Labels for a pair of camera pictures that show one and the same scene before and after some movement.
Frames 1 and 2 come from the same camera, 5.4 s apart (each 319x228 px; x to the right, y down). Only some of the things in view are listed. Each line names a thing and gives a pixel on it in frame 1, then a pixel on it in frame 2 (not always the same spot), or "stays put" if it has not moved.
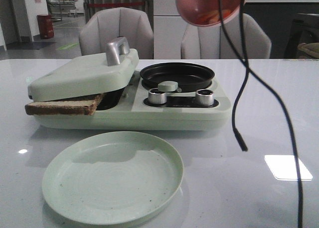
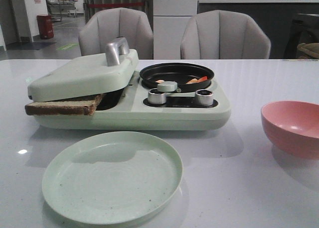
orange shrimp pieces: x=213 y=16 -> x=195 y=80
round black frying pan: x=190 y=76 stays put
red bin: x=46 y=26 stays put
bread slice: x=83 y=106 stays put
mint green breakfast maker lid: x=92 y=75 stays put
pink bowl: x=201 y=7 -> x=293 y=126
